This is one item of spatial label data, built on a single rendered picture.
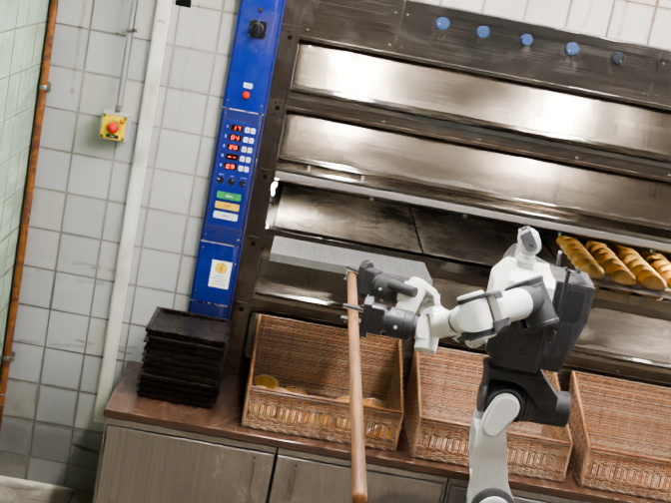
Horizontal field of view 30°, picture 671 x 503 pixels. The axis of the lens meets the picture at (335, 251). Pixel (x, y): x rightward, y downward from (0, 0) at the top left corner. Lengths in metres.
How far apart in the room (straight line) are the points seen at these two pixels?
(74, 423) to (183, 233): 0.88
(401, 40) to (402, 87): 0.17
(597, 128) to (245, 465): 1.77
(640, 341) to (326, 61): 1.61
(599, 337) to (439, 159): 0.93
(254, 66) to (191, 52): 0.24
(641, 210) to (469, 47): 0.89
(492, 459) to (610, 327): 1.10
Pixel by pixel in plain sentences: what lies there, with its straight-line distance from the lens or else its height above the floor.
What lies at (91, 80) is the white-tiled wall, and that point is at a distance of 4.69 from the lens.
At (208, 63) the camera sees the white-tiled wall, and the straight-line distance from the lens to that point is 4.62.
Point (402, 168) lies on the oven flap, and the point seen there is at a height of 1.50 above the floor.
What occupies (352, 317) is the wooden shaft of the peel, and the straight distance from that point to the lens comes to 3.58.
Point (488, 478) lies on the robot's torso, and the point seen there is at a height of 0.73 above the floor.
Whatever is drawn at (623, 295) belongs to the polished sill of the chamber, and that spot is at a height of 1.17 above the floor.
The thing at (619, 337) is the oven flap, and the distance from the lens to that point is 4.92.
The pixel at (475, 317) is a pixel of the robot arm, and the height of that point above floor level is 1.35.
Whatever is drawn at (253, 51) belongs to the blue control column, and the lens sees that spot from 4.57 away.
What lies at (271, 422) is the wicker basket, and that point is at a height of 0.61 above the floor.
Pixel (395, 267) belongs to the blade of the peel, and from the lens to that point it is 4.38.
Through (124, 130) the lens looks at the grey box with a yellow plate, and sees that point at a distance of 4.61.
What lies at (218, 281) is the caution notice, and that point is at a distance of 4.73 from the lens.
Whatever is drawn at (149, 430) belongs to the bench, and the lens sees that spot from 4.39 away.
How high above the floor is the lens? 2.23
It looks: 13 degrees down
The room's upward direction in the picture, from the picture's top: 11 degrees clockwise
